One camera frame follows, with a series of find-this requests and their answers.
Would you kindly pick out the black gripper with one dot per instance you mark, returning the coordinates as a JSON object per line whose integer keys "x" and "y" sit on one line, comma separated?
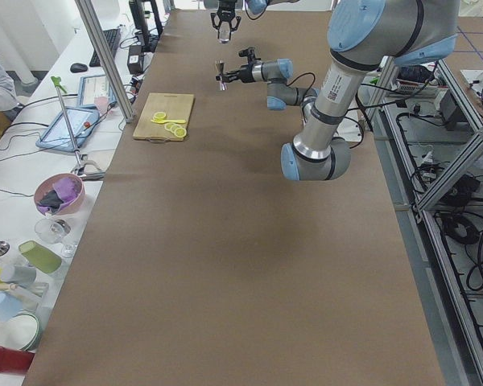
{"x": 245, "y": 72}
{"x": 225, "y": 6}

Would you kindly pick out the clear glass measuring cup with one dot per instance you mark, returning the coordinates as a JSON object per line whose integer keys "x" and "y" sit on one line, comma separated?
{"x": 224, "y": 33}

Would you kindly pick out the steel double jigger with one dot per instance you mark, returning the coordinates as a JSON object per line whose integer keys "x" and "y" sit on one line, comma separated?
{"x": 221, "y": 78}

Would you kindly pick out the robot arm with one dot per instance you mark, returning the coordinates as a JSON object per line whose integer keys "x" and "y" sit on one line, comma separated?
{"x": 360, "y": 34}
{"x": 255, "y": 7}

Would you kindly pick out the pink cup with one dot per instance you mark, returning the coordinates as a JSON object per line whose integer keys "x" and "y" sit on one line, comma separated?
{"x": 101, "y": 103}

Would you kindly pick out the green cup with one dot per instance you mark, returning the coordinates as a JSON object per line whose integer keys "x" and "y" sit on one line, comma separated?
{"x": 42, "y": 258}

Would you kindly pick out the black monitor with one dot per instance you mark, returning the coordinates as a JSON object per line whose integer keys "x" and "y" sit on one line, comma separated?
{"x": 147, "y": 40}

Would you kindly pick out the yellow plastic knife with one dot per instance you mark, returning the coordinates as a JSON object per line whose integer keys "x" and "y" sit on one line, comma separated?
{"x": 176, "y": 121}

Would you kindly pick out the wooden cutting board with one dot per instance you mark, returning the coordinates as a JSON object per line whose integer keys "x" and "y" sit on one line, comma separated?
{"x": 175, "y": 105}

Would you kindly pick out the blue teach pendant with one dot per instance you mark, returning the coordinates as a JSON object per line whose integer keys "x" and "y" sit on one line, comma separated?
{"x": 92, "y": 87}
{"x": 56, "y": 137}

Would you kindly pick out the long reacher grabber tool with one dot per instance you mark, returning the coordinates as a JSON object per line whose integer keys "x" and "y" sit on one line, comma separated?
{"x": 86, "y": 169}

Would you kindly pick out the pink bowl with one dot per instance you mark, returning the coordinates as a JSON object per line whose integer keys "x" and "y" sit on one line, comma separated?
{"x": 59, "y": 195}

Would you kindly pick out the wine glass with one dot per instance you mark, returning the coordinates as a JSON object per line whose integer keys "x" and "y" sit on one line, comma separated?
{"x": 57, "y": 232}

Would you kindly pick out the red cylinder container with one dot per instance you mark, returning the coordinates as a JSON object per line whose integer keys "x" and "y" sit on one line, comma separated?
{"x": 14, "y": 361}

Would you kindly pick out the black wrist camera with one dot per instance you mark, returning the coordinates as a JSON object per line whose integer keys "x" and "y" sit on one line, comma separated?
{"x": 250, "y": 55}

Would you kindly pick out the aluminium frame post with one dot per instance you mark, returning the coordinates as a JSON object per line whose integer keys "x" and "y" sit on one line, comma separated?
{"x": 101, "y": 47}

